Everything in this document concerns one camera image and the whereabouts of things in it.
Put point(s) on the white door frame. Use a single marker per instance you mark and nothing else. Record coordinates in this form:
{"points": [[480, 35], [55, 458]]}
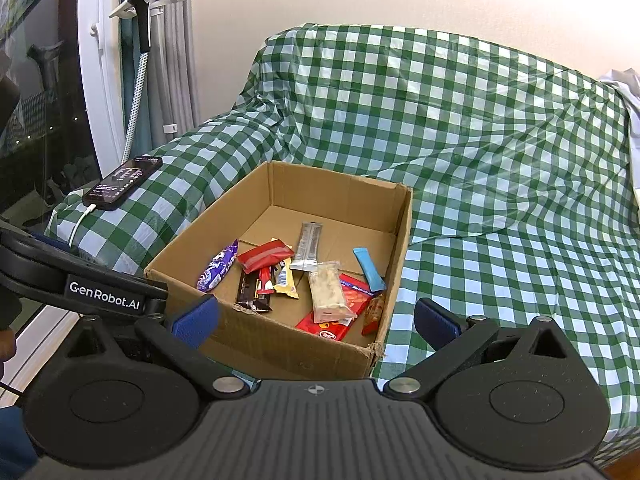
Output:
{"points": [[100, 85]]}

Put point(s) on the small orange candy packet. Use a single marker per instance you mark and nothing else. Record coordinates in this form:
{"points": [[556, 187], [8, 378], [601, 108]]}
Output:
{"points": [[374, 310]]}

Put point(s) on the red snack packet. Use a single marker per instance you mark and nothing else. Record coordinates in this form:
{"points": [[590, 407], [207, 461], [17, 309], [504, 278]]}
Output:
{"points": [[357, 295]]}

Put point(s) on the black garment steamer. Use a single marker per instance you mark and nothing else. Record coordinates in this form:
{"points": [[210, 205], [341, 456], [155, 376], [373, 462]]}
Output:
{"points": [[142, 20]]}

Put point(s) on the purple snack bar packet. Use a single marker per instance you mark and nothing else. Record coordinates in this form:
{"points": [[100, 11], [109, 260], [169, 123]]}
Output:
{"points": [[217, 267]]}

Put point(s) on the red square pouch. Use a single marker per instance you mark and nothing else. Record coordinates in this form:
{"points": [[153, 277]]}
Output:
{"points": [[262, 256]]}

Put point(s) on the cardboard box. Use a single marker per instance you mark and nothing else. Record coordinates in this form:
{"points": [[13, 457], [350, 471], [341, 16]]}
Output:
{"points": [[280, 340]]}

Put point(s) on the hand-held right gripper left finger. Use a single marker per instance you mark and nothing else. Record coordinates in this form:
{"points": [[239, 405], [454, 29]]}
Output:
{"points": [[196, 321]]}

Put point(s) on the green checkered cloth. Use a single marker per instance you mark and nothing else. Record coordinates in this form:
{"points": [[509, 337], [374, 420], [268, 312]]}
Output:
{"points": [[450, 135]]}

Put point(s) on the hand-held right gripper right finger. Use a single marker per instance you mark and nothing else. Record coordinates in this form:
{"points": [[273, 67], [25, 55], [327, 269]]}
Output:
{"points": [[437, 324]]}

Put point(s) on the black smartphone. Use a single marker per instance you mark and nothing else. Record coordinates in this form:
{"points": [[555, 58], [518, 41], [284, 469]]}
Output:
{"points": [[122, 180]]}

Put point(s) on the yellow and white snack packet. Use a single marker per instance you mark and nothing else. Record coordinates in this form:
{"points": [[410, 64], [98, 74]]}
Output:
{"points": [[286, 285]]}

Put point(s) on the silver stick packet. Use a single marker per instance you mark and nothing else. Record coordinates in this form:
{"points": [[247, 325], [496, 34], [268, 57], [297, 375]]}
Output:
{"points": [[306, 247]]}

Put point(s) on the red stick packet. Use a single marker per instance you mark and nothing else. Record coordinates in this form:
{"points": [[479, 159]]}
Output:
{"points": [[264, 277]]}

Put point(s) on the clear beige noodle snack packet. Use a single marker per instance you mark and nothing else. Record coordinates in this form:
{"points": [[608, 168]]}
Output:
{"points": [[325, 290]]}

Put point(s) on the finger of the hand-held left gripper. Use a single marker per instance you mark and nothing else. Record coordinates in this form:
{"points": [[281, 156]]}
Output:
{"points": [[50, 241]]}

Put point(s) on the light blue stick packet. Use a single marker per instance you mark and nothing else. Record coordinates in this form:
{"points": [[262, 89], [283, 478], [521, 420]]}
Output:
{"points": [[369, 267]]}

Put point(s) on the person's blue pants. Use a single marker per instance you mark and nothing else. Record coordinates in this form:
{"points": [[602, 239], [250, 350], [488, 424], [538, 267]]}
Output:
{"points": [[15, 445]]}

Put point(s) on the white deer printed sheet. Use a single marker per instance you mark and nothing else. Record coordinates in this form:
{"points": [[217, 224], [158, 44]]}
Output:
{"points": [[630, 80]]}

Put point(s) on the grey curtain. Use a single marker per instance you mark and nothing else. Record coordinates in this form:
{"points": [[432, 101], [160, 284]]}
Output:
{"points": [[175, 60]]}

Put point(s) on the dark brown chocolate bar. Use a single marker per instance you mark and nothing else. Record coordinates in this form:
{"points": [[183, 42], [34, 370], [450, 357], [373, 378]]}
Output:
{"points": [[246, 290]]}

